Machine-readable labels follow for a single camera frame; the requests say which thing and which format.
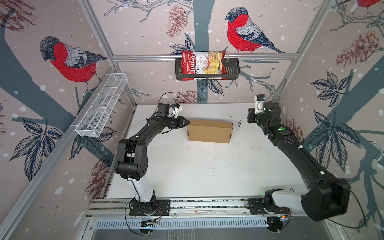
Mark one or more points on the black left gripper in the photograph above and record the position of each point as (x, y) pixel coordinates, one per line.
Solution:
(180, 121)

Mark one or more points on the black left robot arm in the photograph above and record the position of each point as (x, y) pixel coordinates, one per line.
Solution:
(132, 154)

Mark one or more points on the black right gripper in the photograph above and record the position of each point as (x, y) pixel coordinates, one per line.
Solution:
(250, 115)

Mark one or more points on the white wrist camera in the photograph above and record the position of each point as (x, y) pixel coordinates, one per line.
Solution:
(259, 103)
(176, 109)

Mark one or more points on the aluminium front rail frame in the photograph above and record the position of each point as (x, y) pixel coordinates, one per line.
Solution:
(185, 214)

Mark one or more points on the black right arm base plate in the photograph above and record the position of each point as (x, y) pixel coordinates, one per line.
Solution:
(260, 206)

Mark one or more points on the red cassava chips bag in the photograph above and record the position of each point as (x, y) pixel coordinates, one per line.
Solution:
(202, 63)

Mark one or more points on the black wire wall basket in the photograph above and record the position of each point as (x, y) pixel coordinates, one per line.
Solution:
(230, 65)

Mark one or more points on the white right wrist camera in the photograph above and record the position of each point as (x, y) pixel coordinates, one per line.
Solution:
(259, 103)

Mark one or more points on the white mesh wall shelf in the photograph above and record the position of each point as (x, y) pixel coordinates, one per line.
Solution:
(99, 112)

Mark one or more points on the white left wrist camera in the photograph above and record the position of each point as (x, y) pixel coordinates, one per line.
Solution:
(176, 109)

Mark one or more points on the brown cardboard paper box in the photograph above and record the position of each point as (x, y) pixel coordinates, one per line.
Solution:
(210, 131)

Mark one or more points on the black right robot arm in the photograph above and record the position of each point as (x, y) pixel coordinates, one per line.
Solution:
(327, 196)

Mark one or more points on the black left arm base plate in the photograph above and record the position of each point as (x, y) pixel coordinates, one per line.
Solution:
(153, 208)

